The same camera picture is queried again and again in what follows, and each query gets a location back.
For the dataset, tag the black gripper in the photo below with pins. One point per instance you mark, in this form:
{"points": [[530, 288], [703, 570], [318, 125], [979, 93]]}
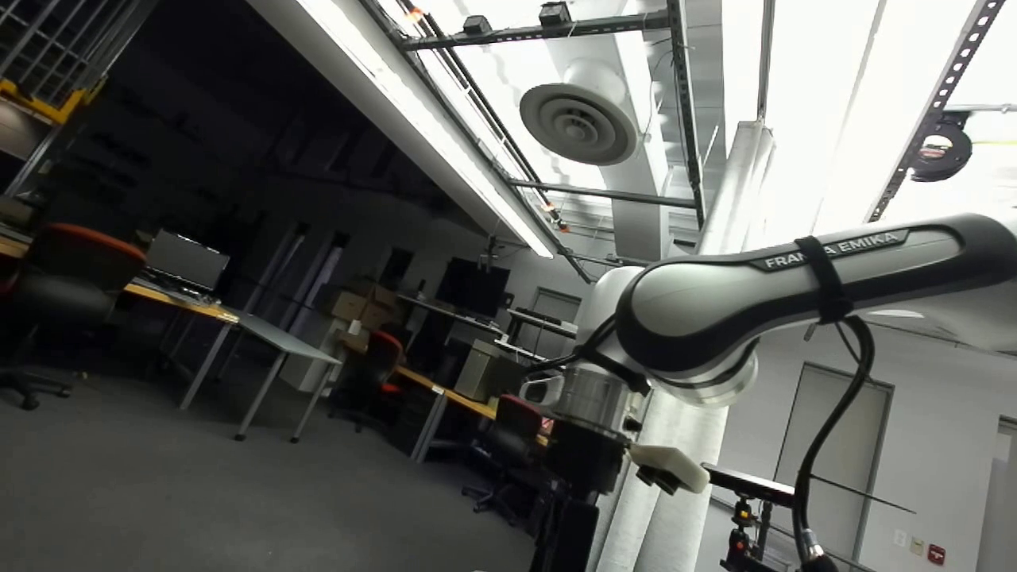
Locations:
{"points": [[582, 465]]}

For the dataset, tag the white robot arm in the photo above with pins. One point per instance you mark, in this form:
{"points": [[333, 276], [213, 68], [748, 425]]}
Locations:
{"points": [[691, 325]]}

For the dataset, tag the orange and black office chair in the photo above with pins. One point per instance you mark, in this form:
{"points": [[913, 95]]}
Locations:
{"points": [[69, 279]]}

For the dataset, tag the round ceiling air vent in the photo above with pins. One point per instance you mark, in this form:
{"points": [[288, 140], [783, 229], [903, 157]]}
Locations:
{"points": [[578, 125]]}

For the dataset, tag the wooden top desk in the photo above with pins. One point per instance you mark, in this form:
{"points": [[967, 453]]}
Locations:
{"points": [[164, 297]]}

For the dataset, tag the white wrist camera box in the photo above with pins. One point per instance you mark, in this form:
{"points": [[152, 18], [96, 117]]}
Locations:
{"points": [[669, 469]]}

